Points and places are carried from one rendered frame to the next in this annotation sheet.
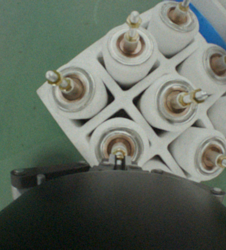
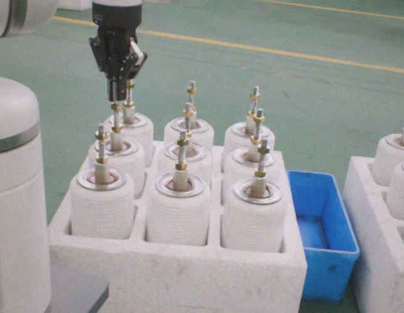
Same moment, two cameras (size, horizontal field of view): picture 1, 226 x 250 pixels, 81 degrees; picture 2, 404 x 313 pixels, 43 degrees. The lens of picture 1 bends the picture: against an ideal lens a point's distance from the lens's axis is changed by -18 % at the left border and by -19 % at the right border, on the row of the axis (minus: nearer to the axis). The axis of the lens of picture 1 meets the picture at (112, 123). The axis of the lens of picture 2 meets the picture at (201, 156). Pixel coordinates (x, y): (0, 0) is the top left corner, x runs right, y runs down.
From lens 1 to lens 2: 0.85 m
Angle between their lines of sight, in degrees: 64
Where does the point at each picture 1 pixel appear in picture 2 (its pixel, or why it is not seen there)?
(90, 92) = (136, 125)
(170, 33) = (229, 135)
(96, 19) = not seen: hidden behind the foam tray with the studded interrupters
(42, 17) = not seen: hidden behind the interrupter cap
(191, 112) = (189, 158)
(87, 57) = (159, 144)
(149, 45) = (201, 130)
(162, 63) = (213, 172)
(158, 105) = (169, 146)
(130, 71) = (172, 134)
